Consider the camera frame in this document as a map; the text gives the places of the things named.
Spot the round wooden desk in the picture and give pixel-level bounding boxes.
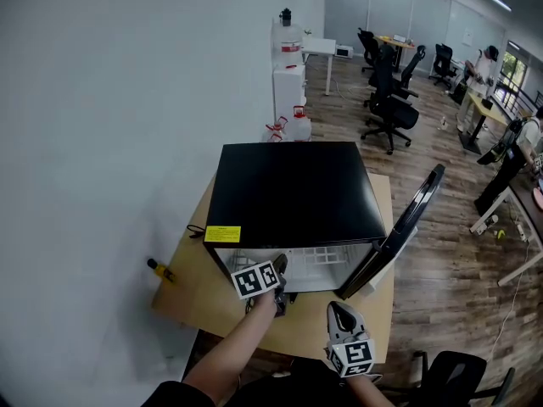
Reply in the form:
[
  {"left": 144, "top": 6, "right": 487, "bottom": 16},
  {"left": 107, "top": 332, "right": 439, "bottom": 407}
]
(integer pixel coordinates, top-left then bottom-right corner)
[{"left": 374, "top": 35, "right": 417, "bottom": 75}]

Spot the small yellow oil bottle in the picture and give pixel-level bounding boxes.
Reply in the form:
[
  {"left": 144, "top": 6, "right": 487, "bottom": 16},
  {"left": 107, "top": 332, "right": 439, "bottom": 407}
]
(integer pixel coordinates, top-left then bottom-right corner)
[{"left": 146, "top": 258, "right": 176, "bottom": 284}]

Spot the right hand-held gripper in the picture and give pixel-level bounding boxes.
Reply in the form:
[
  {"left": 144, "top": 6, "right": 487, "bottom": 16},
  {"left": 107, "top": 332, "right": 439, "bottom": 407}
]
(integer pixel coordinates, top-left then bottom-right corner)
[{"left": 324, "top": 301, "right": 377, "bottom": 379}]

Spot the white cable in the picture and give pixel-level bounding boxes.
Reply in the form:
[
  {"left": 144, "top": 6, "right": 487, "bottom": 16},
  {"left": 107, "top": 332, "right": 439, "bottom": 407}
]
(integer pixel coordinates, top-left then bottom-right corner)
[{"left": 486, "top": 240, "right": 534, "bottom": 363}]

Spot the person's left forearm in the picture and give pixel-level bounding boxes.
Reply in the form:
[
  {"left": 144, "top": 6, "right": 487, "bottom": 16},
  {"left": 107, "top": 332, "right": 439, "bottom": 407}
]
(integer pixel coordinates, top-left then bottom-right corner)
[{"left": 182, "top": 289, "right": 277, "bottom": 407}]

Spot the yellow-top desk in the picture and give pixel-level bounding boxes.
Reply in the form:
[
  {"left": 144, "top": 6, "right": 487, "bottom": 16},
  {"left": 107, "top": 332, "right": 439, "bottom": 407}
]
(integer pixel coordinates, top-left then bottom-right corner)
[{"left": 458, "top": 91, "right": 511, "bottom": 155}]

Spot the clear red-capped water jug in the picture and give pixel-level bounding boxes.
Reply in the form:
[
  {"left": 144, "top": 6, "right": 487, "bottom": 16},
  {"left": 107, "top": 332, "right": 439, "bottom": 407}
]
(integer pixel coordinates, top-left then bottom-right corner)
[
  {"left": 292, "top": 105, "right": 313, "bottom": 142},
  {"left": 263, "top": 116, "right": 290, "bottom": 143}
]

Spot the person's black clothing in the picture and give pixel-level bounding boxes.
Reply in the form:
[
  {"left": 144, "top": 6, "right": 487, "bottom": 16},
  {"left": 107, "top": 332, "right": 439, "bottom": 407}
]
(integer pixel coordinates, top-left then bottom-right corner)
[{"left": 142, "top": 356, "right": 361, "bottom": 407}]

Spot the person's right forearm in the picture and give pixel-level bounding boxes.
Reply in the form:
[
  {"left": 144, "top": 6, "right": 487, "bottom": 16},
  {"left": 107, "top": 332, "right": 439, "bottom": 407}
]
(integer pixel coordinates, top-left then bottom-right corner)
[{"left": 339, "top": 372, "right": 396, "bottom": 407}]

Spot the white-framed table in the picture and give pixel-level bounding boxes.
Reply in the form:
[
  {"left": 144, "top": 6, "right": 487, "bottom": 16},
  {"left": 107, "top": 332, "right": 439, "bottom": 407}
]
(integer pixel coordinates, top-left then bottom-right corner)
[{"left": 468, "top": 170, "right": 543, "bottom": 288}]

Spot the black office chair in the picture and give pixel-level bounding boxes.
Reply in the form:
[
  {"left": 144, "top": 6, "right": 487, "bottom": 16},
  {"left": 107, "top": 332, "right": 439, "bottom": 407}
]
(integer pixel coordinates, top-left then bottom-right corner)
[
  {"left": 356, "top": 27, "right": 382, "bottom": 75},
  {"left": 392, "top": 44, "right": 428, "bottom": 99},
  {"left": 360, "top": 44, "right": 422, "bottom": 157},
  {"left": 428, "top": 42, "right": 460, "bottom": 92},
  {"left": 396, "top": 349, "right": 518, "bottom": 407}
]

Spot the white desk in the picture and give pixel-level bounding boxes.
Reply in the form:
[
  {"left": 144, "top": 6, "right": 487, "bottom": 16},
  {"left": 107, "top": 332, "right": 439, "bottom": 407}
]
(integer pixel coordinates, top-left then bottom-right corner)
[{"left": 301, "top": 36, "right": 338, "bottom": 98}]

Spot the black mini fridge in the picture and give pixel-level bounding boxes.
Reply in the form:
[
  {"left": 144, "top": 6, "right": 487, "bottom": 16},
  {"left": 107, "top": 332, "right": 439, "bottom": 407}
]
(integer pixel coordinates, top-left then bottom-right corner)
[{"left": 202, "top": 141, "right": 446, "bottom": 301}]

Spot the large clear water jug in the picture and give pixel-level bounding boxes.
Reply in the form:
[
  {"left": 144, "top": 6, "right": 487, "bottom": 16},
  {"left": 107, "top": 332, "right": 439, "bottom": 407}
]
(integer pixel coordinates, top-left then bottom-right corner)
[{"left": 271, "top": 20, "right": 305, "bottom": 70}]

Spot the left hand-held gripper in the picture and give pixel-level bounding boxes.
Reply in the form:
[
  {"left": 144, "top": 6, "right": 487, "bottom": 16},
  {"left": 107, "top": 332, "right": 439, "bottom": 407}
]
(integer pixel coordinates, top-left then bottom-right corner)
[{"left": 230, "top": 253, "right": 290, "bottom": 318}]

